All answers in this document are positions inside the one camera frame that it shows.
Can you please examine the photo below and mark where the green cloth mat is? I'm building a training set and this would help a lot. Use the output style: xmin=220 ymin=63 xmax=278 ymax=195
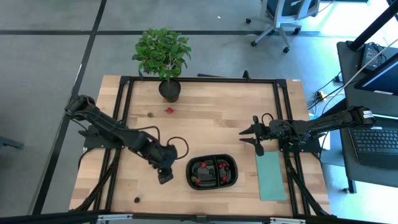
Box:
xmin=255 ymin=151 xmax=287 ymax=202

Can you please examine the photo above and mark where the black power adapter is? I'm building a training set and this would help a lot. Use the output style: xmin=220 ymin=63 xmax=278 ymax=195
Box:
xmin=360 ymin=42 xmax=388 ymax=74

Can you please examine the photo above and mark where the black computer monitor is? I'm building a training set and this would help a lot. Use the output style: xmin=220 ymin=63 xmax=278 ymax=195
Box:
xmin=354 ymin=52 xmax=398 ymax=96

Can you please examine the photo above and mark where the grey furniture foot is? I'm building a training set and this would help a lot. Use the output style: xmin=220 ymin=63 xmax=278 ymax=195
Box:
xmin=0 ymin=136 xmax=24 ymax=150

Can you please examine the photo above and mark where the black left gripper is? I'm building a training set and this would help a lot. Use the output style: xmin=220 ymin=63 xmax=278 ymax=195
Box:
xmin=147 ymin=144 xmax=178 ymax=185

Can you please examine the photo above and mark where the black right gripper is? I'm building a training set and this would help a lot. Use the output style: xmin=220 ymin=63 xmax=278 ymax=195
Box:
xmin=238 ymin=114 xmax=277 ymax=157

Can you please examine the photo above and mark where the white cable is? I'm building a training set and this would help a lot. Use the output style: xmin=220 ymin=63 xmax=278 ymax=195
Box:
xmin=340 ymin=37 xmax=398 ymax=94

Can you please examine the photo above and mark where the black side desk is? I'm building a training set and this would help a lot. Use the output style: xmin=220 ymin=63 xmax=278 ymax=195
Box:
xmin=336 ymin=40 xmax=398 ymax=189

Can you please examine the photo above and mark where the white office chair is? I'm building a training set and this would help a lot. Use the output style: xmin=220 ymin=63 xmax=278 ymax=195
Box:
xmin=245 ymin=0 xmax=321 ymax=54

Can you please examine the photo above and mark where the black plastic tupperware container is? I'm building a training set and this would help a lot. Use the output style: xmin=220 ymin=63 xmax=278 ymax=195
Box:
xmin=185 ymin=154 xmax=239 ymax=190

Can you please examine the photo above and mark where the black vertical pole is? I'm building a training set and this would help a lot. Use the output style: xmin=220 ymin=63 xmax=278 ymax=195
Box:
xmin=348 ymin=0 xmax=398 ymax=52

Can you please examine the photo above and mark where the black keyboard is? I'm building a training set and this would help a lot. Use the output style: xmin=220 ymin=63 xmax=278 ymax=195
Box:
xmin=348 ymin=126 xmax=398 ymax=171

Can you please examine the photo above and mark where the green potted plant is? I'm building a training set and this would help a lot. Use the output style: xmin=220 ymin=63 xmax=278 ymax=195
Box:
xmin=132 ymin=27 xmax=193 ymax=103

